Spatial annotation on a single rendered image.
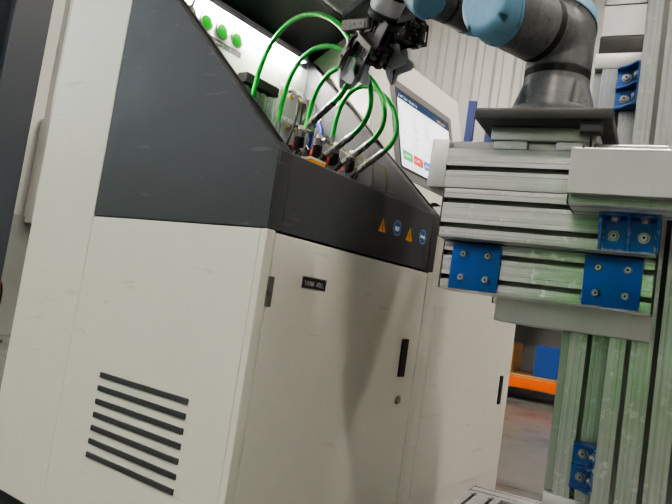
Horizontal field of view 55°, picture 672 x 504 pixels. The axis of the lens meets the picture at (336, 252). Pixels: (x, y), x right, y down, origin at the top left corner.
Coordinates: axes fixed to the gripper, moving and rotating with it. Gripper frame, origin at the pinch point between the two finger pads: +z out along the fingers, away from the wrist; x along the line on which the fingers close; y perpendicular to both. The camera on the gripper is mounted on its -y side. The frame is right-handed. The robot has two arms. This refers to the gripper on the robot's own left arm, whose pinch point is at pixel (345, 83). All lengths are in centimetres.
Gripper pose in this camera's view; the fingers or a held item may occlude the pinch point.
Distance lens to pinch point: 166.0
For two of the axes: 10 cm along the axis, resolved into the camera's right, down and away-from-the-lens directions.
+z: -3.9, 7.0, 6.0
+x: 8.1, -0.5, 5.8
